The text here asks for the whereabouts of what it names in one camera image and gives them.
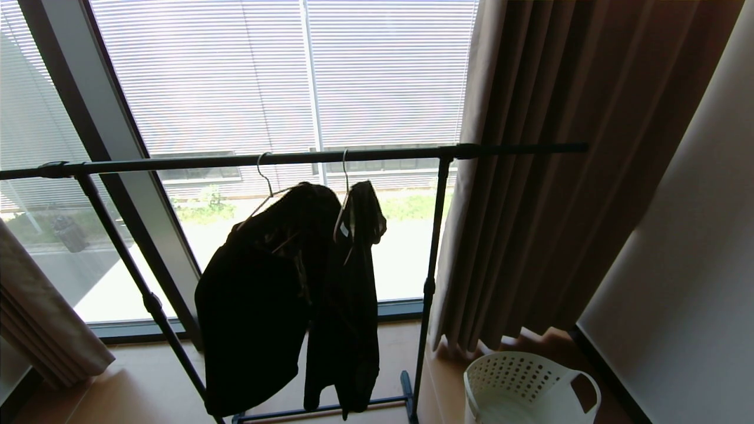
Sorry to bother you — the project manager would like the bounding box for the brown curtain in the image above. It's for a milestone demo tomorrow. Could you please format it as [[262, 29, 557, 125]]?
[[429, 0, 746, 354], [0, 218, 117, 389]]

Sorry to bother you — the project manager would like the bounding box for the pink clothes hanger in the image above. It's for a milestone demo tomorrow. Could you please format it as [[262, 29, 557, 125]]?
[[236, 151, 307, 255], [332, 148, 355, 267]]

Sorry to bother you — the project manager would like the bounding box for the black garment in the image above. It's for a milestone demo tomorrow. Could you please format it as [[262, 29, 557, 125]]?
[[194, 183, 342, 418], [303, 180, 388, 422]]

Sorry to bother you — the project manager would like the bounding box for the window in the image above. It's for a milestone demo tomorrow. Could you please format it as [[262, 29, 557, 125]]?
[[0, 0, 479, 342]]

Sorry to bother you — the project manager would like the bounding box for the black clothes rack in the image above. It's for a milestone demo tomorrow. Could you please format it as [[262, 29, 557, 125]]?
[[0, 143, 590, 424]]

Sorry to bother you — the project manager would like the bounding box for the white laundry basket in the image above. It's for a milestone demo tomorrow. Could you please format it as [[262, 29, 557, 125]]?
[[462, 352, 603, 424]]

